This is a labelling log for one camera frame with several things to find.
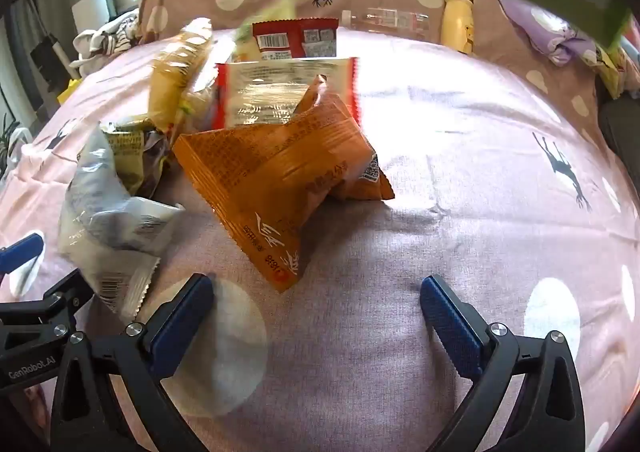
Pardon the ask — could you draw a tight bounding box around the black device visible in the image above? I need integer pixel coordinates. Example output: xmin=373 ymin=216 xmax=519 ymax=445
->
xmin=30 ymin=34 xmax=71 ymax=82

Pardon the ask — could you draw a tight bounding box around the white red-edged snack packet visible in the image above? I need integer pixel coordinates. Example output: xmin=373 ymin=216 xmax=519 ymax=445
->
xmin=211 ymin=56 xmax=362 ymax=133

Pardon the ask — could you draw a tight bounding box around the clear plastic bottle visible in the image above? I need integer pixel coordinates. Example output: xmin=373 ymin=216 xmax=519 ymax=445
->
xmin=341 ymin=8 xmax=432 ymax=35

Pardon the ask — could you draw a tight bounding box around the small yellow object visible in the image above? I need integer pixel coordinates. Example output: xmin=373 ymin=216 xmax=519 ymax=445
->
xmin=57 ymin=79 xmax=83 ymax=105

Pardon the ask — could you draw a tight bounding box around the yellow bottle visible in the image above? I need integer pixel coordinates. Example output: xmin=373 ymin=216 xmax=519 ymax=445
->
xmin=440 ymin=0 xmax=476 ymax=55

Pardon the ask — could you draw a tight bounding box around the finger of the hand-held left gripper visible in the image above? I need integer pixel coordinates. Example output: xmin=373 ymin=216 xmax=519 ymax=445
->
xmin=42 ymin=268 xmax=97 ymax=301
xmin=0 ymin=233 xmax=46 ymax=275

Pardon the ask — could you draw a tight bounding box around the yellow printed cloth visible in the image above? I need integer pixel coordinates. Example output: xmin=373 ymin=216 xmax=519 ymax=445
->
xmin=595 ymin=32 xmax=631 ymax=100

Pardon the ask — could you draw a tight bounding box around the orange snack packet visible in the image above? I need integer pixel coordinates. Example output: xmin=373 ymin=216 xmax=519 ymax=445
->
xmin=172 ymin=102 xmax=373 ymax=293
xmin=292 ymin=74 xmax=396 ymax=203

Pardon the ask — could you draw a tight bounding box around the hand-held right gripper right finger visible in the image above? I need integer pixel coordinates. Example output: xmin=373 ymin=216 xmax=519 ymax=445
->
xmin=420 ymin=275 xmax=586 ymax=452

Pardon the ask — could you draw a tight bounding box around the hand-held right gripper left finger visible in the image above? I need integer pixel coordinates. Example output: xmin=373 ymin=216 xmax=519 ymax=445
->
xmin=50 ymin=273 xmax=216 ymax=452

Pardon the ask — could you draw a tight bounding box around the yellow-brown snack packet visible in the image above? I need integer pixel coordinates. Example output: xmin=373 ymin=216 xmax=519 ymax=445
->
xmin=97 ymin=117 xmax=176 ymax=197

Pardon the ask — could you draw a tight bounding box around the red snack packet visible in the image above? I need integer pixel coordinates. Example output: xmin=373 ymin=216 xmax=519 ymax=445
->
xmin=251 ymin=18 xmax=340 ymax=60

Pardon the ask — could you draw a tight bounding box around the silver snack packet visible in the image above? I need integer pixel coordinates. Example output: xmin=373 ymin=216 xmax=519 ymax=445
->
xmin=56 ymin=124 xmax=186 ymax=323

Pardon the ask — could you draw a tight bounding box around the purple polka-dot cloth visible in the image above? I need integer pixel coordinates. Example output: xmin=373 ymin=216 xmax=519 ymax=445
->
xmin=492 ymin=0 xmax=601 ymax=67

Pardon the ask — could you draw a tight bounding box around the striped white cloth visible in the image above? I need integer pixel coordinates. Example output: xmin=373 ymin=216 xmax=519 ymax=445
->
xmin=70 ymin=12 xmax=143 ymax=75

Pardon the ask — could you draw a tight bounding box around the pink polka-dot bedsheet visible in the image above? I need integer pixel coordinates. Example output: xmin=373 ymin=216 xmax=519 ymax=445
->
xmin=0 ymin=26 xmax=640 ymax=452

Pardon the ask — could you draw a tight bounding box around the yellow snack packet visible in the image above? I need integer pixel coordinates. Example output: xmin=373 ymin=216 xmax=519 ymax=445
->
xmin=149 ymin=18 xmax=216 ymax=130

